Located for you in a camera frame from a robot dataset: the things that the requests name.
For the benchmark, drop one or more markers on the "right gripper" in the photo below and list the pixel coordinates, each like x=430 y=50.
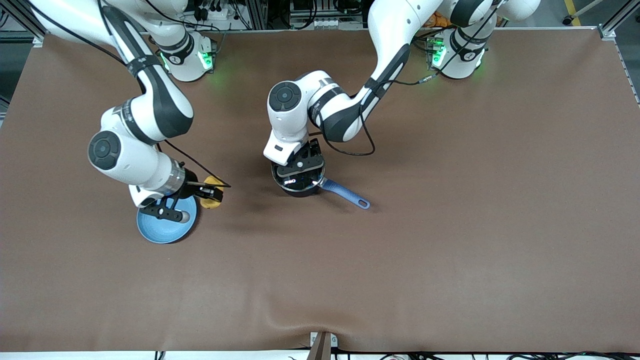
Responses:
x=190 y=179

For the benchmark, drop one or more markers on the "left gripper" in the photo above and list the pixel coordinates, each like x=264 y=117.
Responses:
x=313 y=148

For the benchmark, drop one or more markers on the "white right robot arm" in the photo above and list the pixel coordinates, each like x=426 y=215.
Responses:
x=160 y=110

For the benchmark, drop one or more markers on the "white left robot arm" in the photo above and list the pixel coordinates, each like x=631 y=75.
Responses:
x=340 y=110

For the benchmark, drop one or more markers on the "blue round plate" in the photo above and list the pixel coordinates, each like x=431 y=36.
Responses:
x=165 y=232

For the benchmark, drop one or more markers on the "grey connector strip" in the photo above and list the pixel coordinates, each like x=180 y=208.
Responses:
x=320 y=23

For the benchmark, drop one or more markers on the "white power strip with plugs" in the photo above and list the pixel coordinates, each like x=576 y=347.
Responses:
x=215 y=14

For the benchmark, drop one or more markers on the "brown table mat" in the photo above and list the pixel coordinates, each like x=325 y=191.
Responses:
x=450 y=250

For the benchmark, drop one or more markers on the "pile of orange toy food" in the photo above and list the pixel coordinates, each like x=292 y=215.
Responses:
x=439 y=21

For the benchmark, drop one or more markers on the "aluminium frame post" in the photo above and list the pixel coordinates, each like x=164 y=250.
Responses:
x=260 y=12

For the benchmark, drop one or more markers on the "metal table edge bracket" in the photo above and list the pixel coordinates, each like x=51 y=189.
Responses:
x=322 y=347

